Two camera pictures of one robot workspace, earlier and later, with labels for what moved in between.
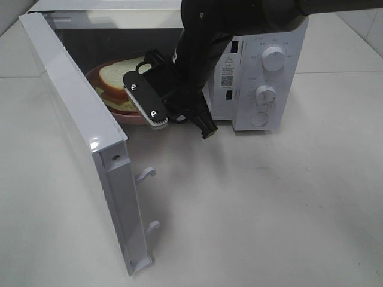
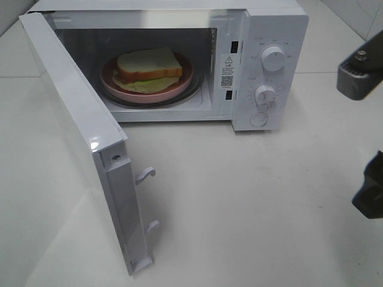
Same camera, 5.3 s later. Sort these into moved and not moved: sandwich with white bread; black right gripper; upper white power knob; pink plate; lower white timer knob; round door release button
Moved: sandwich with white bread; black right gripper; pink plate
Not moved: round door release button; lower white timer knob; upper white power knob
